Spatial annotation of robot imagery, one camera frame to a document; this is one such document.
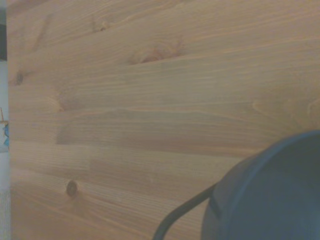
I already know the dark green bowl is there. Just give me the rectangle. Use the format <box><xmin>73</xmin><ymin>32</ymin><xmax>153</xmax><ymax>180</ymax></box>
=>
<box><xmin>201</xmin><ymin>129</ymin><xmax>320</xmax><ymax>240</ymax></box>

